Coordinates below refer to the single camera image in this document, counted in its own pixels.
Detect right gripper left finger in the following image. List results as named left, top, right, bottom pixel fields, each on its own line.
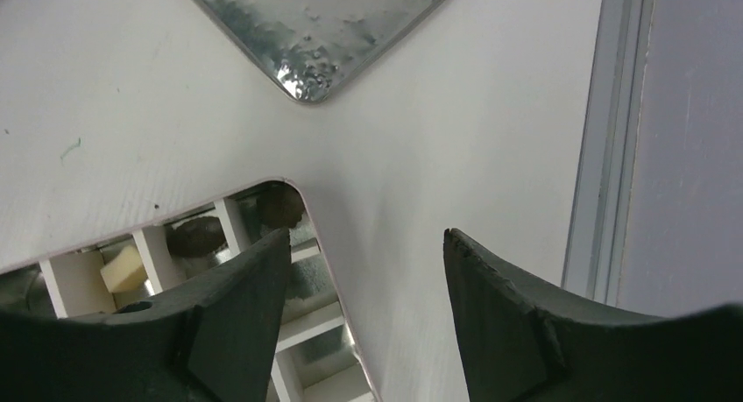
left=1, top=229, right=291, bottom=401

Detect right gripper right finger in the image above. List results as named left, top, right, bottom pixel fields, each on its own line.
left=443, top=229, right=742, bottom=401

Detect pink compartment box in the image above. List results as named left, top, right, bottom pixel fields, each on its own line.
left=1, top=180, right=376, bottom=401

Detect silver tin lid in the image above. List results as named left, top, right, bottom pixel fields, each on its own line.
left=192, top=0, right=446, bottom=104

